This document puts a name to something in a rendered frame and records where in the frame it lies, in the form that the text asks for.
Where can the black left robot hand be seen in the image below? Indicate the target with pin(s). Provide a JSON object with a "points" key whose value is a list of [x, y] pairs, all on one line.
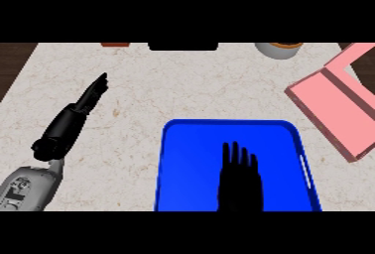
{"points": [[65, 127]]}

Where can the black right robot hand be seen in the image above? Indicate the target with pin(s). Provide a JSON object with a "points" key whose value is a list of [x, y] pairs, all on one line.
{"points": [[239, 185]]}

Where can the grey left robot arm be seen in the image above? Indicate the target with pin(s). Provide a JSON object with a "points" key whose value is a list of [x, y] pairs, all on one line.
{"points": [[27, 187]]}

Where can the blue plastic tray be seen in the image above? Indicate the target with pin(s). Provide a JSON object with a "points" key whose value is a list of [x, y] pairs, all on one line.
{"points": [[195, 165]]}

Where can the pink cardboard box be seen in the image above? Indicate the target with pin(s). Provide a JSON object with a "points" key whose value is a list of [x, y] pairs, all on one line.
{"points": [[337, 105]]}

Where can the red-brown block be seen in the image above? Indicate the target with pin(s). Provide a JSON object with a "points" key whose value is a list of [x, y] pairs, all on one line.
{"points": [[115, 44]]}

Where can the black flat appliance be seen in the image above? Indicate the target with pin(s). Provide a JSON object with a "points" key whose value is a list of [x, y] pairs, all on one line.
{"points": [[182, 46]]}

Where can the grey round pot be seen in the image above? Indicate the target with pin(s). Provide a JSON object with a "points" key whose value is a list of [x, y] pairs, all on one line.
{"points": [[277, 51]]}

